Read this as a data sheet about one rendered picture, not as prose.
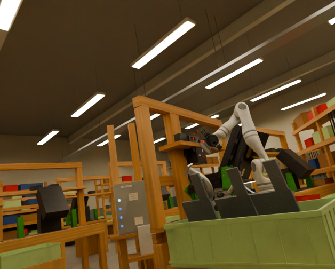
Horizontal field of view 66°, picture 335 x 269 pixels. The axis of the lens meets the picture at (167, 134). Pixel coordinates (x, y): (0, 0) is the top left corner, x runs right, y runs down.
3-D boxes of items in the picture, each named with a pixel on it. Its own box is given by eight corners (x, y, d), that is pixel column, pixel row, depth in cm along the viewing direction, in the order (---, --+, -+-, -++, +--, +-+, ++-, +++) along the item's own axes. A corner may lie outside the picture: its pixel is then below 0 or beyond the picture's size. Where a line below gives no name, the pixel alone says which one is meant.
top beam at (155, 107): (222, 126, 330) (221, 120, 332) (141, 104, 213) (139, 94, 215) (216, 128, 335) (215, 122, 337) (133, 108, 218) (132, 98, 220)
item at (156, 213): (239, 204, 306) (222, 126, 330) (159, 227, 189) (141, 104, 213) (232, 205, 311) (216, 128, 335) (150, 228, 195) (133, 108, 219)
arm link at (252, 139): (260, 129, 166) (246, 131, 165) (275, 168, 153) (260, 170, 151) (254, 137, 174) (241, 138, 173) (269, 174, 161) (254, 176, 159)
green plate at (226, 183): (238, 189, 226) (236, 166, 235) (234, 188, 220) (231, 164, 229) (227, 192, 232) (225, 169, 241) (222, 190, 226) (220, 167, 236)
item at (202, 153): (207, 162, 251) (205, 147, 255) (198, 162, 238) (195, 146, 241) (197, 165, 258) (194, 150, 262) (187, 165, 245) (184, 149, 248)
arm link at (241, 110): (246, 99, 177) (259, 131, 165) (244, 107, 185) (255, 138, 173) (233, 102, 177) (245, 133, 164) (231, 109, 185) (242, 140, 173)
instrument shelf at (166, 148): (226, 150, 291) (225, 146, 292) (181, 144, 221) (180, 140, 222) (207, 155, 305) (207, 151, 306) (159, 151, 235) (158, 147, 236)
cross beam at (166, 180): (224, 180, 311) (222, 173, 313) (152, 187, 209) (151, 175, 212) (220, 181, 314) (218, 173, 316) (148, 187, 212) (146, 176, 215)
